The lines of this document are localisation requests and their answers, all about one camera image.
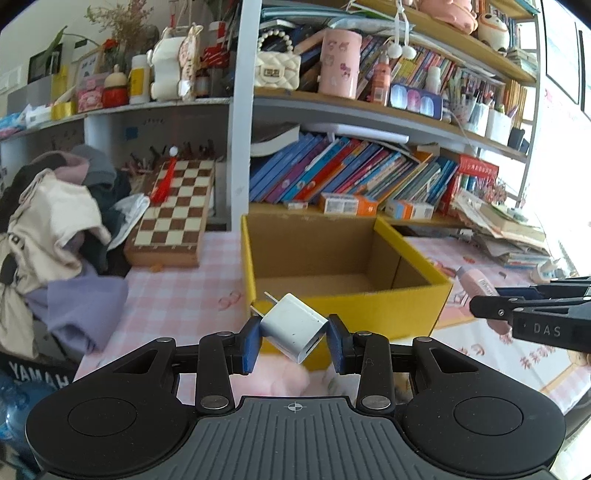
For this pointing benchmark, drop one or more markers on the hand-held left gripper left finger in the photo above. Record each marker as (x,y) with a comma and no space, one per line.
(251,344)

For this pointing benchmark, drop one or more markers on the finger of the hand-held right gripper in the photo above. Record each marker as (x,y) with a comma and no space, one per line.
(489,305)
(517,292)

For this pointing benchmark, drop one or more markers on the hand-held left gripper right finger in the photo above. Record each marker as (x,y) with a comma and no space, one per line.
(335,344)

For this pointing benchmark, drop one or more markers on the pink pig plush toy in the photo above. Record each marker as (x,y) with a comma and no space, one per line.
(277,376)

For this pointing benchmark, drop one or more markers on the white charger plug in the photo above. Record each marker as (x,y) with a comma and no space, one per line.
(291,323)

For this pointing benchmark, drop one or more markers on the yellow cardboard box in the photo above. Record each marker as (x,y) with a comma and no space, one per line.
(392,314)

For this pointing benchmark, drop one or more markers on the stack of papers and books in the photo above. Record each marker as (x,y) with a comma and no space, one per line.
(503,230)

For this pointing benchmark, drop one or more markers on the red printed box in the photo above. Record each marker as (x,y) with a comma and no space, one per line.
(478,173)

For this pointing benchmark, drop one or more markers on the small orange white carton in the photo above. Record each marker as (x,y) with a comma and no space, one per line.
(408,209)

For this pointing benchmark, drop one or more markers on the large orange white carton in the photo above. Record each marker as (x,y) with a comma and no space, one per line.
(348,204)

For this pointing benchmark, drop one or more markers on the tiny white red carton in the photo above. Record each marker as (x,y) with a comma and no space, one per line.
(298,205)

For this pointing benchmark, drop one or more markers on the wooden chessboard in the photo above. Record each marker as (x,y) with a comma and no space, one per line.
(175,221)

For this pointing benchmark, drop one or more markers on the white pen holder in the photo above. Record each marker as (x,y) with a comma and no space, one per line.
(479,120)
(499,128)

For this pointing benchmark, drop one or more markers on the row of colourful books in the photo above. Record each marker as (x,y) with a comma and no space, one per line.
(332,170)

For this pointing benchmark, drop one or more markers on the red tassel ornament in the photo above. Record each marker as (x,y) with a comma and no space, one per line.
(164,184)

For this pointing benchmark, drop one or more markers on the thick grey book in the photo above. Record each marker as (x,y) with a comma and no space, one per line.
(272,141)

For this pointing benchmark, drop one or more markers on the white wooden bookshelf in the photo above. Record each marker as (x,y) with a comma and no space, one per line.
(240,138)

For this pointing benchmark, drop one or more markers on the white flat board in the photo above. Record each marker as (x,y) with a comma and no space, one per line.
(355,131)

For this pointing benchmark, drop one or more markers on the black bag white letters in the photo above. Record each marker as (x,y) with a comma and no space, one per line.
(37,371)

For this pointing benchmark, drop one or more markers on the propped tablet screen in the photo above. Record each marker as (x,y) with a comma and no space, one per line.
(415,100)

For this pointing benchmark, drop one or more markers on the small white bottle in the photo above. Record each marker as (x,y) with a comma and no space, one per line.
(433,81)

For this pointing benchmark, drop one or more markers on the pile of clothes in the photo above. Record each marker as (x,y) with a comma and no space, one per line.
(51,221)

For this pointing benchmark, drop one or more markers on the clear plastic water bottle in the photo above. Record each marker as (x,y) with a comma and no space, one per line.
(21,410)

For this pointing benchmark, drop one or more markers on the orange pump bottle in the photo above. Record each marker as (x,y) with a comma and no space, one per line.
(381,81)

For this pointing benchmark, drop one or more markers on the panda plush toy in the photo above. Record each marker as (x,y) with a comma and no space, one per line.
(494,30)

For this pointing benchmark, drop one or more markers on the white quilted handbag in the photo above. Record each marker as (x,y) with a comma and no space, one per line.
(277,69)

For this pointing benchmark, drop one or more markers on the pink cylindrical cup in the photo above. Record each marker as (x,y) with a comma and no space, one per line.
(339,64)

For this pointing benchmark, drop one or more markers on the white bottle yellow label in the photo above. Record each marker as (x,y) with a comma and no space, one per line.
(139,81)

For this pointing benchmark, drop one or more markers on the large pink plush toy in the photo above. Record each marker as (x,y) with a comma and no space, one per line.
(448,13)

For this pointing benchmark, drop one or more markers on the red round doll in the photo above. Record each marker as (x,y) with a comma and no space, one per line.
(114,90)

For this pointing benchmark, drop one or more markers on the pink gift box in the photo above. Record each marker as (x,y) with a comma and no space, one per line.
(91,98)

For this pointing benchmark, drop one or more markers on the gold ribbon roll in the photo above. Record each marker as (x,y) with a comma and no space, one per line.
(62,110)

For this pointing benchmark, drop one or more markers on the dried flower bouquet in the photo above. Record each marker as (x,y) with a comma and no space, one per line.
(127,23)

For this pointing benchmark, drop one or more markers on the black picture frame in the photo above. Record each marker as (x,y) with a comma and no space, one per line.
(41,62)

